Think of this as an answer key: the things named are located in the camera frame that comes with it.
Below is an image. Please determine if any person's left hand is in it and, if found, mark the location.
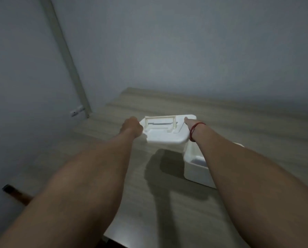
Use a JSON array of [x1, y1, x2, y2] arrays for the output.
[[119, 116, 144, 139]]

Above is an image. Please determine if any person's right hand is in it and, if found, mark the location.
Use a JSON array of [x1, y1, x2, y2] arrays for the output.
[[184, 117, 199, 132]]

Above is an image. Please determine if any white plastic lid with handle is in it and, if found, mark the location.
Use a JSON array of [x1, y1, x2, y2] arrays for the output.
[[139, 115, 197, 154]]

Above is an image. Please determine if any person's right forearm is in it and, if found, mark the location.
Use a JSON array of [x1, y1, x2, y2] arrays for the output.
[[190, 123, 308, 248]]

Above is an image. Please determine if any person's left forearm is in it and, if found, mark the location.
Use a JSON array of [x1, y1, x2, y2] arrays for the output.
[[0, 130, 138, 248]]

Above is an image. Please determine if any white plastic storage box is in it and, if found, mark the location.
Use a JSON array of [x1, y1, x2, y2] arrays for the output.
[[183, 139, 245, 189]]

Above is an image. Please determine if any brown wooden chair part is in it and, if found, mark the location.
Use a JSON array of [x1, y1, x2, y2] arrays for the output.
[[2, 184, 33, 206]]

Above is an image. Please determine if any red string bracelet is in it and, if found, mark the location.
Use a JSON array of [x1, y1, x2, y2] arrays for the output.
[[189, 122, 207, 142]]

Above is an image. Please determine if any white wall cable duct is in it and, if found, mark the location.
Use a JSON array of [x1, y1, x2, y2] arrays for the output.
[[39, 0, 92, 118]]

